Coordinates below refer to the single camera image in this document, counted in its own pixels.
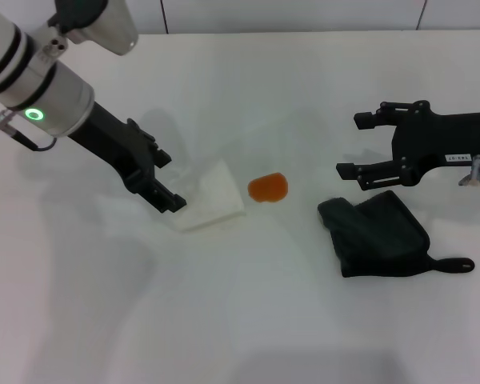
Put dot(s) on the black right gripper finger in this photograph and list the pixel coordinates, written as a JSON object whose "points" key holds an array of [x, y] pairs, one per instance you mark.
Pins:
{"points": [[364, 120], [380, 176]]}

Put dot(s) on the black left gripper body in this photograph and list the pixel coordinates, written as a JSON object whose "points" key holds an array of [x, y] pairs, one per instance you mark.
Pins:
{"points": [[112, 144]]}

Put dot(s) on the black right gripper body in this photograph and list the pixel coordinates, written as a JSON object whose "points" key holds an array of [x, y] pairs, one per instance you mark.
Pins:
{"points": [[436, 136]]}

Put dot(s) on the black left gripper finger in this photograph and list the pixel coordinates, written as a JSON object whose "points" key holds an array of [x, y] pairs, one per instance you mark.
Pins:
{"points": [[160, 156], [160, 198]]}

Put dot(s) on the white paper cup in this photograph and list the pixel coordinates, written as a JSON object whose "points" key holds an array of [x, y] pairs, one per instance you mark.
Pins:
{"points": [[216, 200]]}

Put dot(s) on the dark blue rag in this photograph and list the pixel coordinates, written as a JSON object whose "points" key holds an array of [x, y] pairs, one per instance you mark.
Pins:
{"points": [[376, 236]]}

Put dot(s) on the orange bread roll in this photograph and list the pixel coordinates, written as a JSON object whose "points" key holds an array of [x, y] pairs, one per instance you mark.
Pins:
{"points": [[269, 188]]}

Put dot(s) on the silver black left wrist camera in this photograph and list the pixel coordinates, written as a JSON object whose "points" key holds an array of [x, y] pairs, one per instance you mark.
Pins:
{"points": [[104, 24]]}

